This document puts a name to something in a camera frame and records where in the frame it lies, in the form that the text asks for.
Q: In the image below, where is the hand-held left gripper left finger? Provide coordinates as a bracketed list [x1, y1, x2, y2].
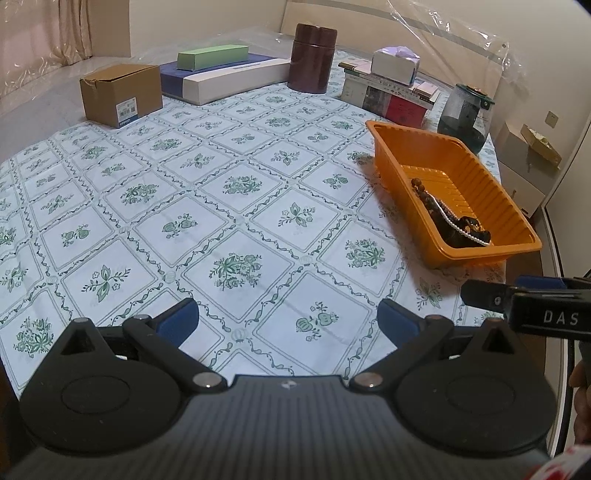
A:
[60, 298, 228, 393]

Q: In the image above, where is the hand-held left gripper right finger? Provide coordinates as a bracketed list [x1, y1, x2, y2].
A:
[349, 299, 520, 393]

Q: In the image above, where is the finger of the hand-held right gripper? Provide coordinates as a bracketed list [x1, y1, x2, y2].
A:
[514, 275, 591, 292]
[461, 279, 522, 320]

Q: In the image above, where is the black bead necklace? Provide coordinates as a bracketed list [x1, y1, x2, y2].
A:
[436, 213, 493, 248]

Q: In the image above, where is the white pearl necklace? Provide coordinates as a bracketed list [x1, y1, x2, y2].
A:
[435, 198, 491, 246]

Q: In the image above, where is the brown bead necklace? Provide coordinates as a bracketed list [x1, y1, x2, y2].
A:
[410, 177, 445, 214]

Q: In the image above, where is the orange plastic tray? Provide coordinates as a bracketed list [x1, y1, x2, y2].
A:
[366, 119, 543, 269]

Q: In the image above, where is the person's right hand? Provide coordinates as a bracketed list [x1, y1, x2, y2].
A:
[569, 362, 591, 446]

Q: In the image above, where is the white grey bedside table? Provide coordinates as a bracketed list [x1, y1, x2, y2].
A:
[491, 121, 561, 217]

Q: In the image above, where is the flat open cardboard box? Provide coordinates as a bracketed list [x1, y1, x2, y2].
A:
[521, 124, 563, 168]

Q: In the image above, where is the red patterned white clothing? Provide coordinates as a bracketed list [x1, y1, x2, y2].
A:
[526, 445, 591, 480]

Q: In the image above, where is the dark green humidifier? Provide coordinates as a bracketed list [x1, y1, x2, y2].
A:
[436, 83, 496, 155]

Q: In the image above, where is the thick red white book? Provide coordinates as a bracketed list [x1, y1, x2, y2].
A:
[342, 74, 435, 129]

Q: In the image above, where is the brown cardboard box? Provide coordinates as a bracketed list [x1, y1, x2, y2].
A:
[79, 64, 163, 129]

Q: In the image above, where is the blue and white long box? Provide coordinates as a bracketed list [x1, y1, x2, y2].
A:
[159, 52, 293, 106]

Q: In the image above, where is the white tissue box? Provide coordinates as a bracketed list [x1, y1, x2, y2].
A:
[370, 45, 421, 86]

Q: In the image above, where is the long green box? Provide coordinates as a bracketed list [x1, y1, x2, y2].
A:
[177, 44, 251, 72]

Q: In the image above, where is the clear plastic wrap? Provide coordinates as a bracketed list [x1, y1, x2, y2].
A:
[385, 0, 513, 90]

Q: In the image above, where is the maroon cylindrical canister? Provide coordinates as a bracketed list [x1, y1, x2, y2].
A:
[288, 23, 339, 95]

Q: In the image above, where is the beige bed headboard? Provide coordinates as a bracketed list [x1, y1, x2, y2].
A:
[281, 0, 505, 93]

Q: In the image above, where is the pink curtain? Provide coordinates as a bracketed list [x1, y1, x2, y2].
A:
[0, 0, 132, 100]

